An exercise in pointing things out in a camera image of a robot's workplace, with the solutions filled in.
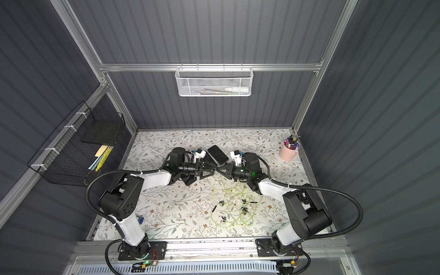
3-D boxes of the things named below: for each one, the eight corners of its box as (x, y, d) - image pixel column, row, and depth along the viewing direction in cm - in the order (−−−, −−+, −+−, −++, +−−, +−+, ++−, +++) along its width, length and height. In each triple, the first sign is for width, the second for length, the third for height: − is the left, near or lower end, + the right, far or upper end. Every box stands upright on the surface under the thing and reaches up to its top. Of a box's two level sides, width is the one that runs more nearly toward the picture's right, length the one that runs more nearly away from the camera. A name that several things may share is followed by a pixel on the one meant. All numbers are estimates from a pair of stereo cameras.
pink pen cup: (279, 160, 106) (285, 147, 95) (279, 149, 112) (285, 134, 101) (293, 163, 105) (301, 149, 94) (292, 150, 111) (299, 136, 100)
